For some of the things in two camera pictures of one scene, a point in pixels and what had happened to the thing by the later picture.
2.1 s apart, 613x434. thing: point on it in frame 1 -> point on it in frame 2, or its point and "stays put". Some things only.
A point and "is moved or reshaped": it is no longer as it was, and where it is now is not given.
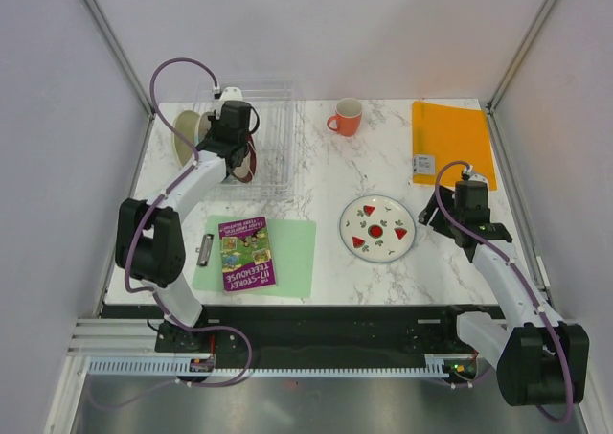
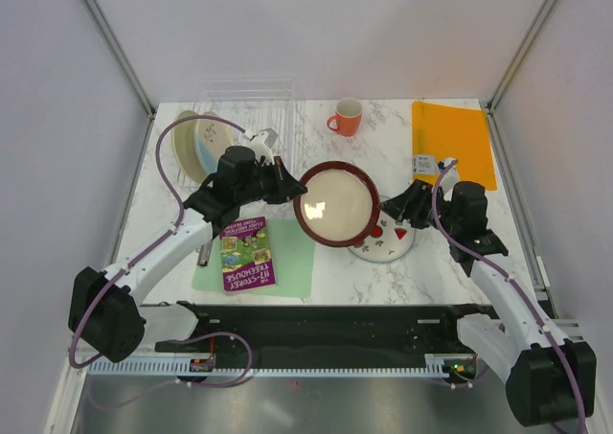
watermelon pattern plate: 377,228 stays put
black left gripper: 215,122 -> 286,186
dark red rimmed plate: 246,171 is moved or reshaped
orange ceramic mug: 348,116 stays put
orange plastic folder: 443,134 stays put
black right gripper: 424,215 -> 410,203
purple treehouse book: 246,254 stays put
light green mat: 292,244 stays put
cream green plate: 187,122 stays put
